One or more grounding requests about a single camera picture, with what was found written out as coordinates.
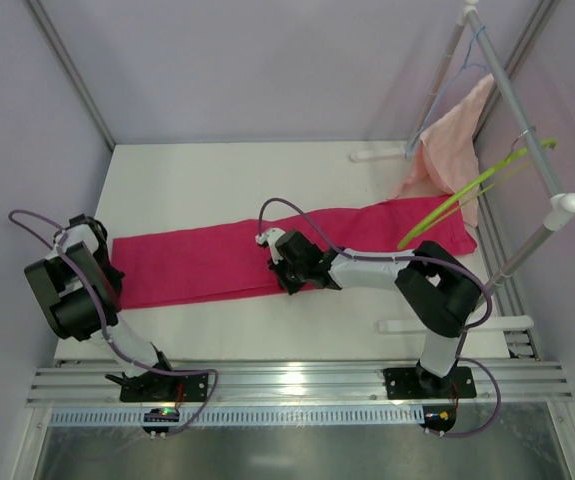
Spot pink trousers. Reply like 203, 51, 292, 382
111, 195, 479, 310

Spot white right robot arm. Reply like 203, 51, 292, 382
255, 228, 481, 398

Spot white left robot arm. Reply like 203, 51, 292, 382
24, 214, 177, 401

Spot green plastic hanger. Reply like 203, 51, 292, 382
397, 147, 530, 250

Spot left electronics board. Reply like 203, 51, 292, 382
142, 407, 180, 440

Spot electronics board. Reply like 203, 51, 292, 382
420, 404, 457, 436
142, 407, 180, 440

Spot light pink towel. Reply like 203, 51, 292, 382
389, 74, 494, 199

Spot right electronics board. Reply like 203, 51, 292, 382
420, 404, 457, 436

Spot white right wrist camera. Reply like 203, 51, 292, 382
255, 227, 286, 264

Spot aluminium front rail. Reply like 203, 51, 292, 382
26, 359, 573, 407

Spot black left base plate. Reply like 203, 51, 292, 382
105, 372, 209, 403

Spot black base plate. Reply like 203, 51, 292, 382
382, 365, 477, 400
105, 372, 209, 403

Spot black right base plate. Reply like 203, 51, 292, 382
382, 365, 477, 400

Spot slotted cable duct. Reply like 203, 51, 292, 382
48, 404, 422, 428

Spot white clothes rack frame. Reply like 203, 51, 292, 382
349, 0, 575, 335

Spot blue wire hanger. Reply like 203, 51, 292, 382
404, 24, 491, 159

